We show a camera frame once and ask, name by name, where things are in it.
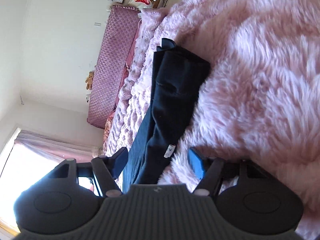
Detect pink sheer curtain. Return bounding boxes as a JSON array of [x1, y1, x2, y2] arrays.
[[12, 129, 103, 162]]

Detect pink quilted headboard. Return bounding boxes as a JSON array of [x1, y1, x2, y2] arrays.
[[86, 4, 141, 130]]

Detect black pants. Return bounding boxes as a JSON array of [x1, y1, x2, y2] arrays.
[[122, 38, 211, 193]]

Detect pink tufted bedspread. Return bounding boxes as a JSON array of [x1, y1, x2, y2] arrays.
[[102, 8, 180, 157]]

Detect fluffy pink cushion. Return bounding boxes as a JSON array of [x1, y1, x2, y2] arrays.
[[139, 7, 172, 25]]

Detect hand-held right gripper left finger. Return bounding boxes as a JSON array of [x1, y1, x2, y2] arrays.
[[47, 147, 129, 198]]

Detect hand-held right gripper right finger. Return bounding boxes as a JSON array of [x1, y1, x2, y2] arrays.
[[187, 147, 262, 197]]

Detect pink long-fur blanket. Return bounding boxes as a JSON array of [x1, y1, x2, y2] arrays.
[[156, 0, 320, 240]]

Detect floral pink pillow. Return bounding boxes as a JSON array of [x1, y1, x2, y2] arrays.
[[103, 112, 116, 156]]

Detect plain pink pillow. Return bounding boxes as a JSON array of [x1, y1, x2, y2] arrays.
[[124, 26, 141, 72]]

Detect small tan teddy bear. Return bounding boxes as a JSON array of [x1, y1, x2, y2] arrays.
[[85, 71, 96, 91]]

